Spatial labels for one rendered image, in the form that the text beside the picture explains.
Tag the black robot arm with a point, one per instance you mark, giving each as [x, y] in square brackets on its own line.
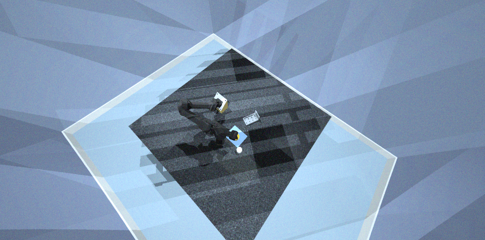
[204, 124]

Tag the grey dish rack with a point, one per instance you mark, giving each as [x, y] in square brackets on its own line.
[251, 118]

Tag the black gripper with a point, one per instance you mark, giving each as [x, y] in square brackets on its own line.
[231, 134]

